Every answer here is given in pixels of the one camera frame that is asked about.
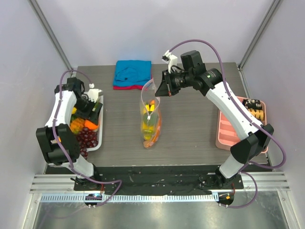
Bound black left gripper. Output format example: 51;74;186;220
74;96;102;125

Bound dark red grape bunch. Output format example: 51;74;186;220
76;127;98;159

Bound clear pink-dotted zip bag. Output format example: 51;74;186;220
140;79;162;149

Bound yellow mango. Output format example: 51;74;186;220
142;113;159;126

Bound orange carrot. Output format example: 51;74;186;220
143;111;162;148

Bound yellow banana bunch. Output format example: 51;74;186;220
71;107;77;115
141;100;158;141

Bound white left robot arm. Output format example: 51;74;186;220
36;78;103;190

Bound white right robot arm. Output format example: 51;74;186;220
155;50;274;188

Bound white fruit basket tray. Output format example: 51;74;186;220
69;95;104;153

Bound orange spiky dragon fruit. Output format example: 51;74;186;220
70;118;85;135

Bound folded red cloth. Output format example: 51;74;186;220
113;77;152;90

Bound folded blue cloth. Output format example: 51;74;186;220
113;60;152;88

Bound pink compartment organizer box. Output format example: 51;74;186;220
215;96;267;151

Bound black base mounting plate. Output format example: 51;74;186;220
73;165;244;196

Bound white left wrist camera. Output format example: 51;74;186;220
87;83;103;103

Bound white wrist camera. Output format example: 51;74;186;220
87;83;103;103
162;50;178;73

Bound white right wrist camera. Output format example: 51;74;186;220
162;50;178;73

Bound white slotted cable duct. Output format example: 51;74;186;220
40;192;219;203

